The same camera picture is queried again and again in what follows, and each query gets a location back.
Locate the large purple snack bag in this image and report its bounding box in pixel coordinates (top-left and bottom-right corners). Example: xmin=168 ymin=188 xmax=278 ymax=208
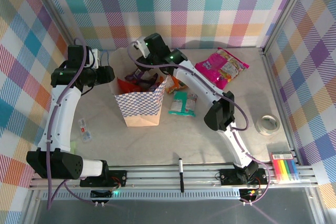
xmin=124 ymin=68 xmax=160 ymax=90

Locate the orange green snack bag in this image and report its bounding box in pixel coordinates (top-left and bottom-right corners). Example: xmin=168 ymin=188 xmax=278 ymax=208
xmin=165 ymin=75 xmax=187 ymax=95

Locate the blue checkered paper bag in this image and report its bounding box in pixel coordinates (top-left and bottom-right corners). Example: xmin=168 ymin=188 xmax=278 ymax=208
xmin=100 ymin=47 xmax=169 ymax=127

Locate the teal snack bag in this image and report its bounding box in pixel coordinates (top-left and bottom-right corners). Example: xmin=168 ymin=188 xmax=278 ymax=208
xmin=167 ymin=91 xmax=198 ymax=118

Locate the pink snack bag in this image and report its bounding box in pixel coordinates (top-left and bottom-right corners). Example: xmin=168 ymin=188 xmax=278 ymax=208
xmin=195 ymin=47 xmax=249 ymax=90

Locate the clear plastic packet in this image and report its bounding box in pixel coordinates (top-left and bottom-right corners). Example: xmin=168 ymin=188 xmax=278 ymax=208
xmin=78 ymin=118 xmax=92 ymax=143

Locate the small controller board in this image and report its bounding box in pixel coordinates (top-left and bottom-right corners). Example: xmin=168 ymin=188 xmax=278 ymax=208
xmin=240 ymin=187 xmax=264 ymax=199
xmin=90 ymin=189 xmax=113 ymax=200

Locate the black marker pen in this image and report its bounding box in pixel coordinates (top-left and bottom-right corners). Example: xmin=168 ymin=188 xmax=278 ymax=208
xmin=178 ymin=157 xmax=185 ymax=193

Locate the masking tape roll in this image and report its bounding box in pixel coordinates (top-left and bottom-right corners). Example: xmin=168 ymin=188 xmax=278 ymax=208
xmin=256 ymin=115 xmax=280 ymax=136

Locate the rainbow marker pack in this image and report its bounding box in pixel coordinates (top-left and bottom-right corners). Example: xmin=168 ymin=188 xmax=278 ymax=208
xmin=270 ymin=152 xmax=300 ymax=184

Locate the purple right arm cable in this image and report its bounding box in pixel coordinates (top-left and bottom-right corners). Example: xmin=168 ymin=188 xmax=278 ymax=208
xmin=127 ymin=39 xmax=271 ymax=206

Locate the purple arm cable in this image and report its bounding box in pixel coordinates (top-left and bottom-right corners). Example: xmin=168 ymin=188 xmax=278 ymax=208
xmin=46 ymin=37 xmax=99 ymax=210
xmin=127 ymin=39 xmax=271 ymax=206

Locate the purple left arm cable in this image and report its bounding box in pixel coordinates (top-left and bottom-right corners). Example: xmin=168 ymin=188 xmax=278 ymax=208
xmin=46 ymin=37 xmax=99 ymax=210

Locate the aluminium corner frame post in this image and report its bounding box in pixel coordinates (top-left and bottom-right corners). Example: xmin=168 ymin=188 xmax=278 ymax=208
xmin=261 ymin=0 xmax=314 ymax=51
xmin=25 ymin=0 xmax=76 ymax=49

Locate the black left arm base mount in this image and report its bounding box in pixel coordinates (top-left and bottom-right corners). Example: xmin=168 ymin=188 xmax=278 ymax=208
xmin=80 ymin=170 xmax=128 ymax=188

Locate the aluminium table edge rail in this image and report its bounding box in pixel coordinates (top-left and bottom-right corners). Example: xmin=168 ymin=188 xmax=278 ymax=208
xmin=262 ymin=47 xmax=302 ymax=164

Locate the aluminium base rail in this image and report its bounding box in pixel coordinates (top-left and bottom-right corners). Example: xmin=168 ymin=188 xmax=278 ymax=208
xmin=28 ymin=165 xmax=319 ymax=189

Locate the slotted grey cable duct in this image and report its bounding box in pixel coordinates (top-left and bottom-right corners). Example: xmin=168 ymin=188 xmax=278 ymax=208
xmin=39 ymin=188 xmax=263 ymax=201

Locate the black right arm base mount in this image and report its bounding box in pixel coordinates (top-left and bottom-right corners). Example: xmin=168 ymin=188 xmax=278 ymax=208
xmin=219 ymin=168 xmax=268 ymax=186

